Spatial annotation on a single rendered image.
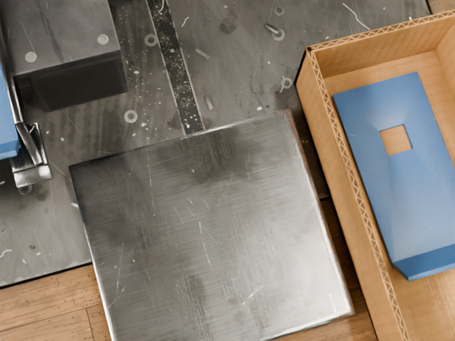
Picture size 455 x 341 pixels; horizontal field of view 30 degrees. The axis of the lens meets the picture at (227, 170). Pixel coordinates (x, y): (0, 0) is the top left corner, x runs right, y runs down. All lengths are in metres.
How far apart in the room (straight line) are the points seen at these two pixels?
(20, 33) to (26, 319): 0.20
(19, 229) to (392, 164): 0.28
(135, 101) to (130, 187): 0.08
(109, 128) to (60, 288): 0.13
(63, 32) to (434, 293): 0.32
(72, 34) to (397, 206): 0.27
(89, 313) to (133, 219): 0.07
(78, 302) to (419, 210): 0.26
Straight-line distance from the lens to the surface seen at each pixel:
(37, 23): 0.60
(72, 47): 0.59
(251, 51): 0.67
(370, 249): 0.58
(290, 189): 0.62
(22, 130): 0.57
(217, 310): 0.60
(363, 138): 0.65
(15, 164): 0.57
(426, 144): 0.66
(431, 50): 0.69
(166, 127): 0.65
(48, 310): 0.63
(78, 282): 0.63
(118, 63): 0.60
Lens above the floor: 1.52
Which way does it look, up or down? 75 degrees down
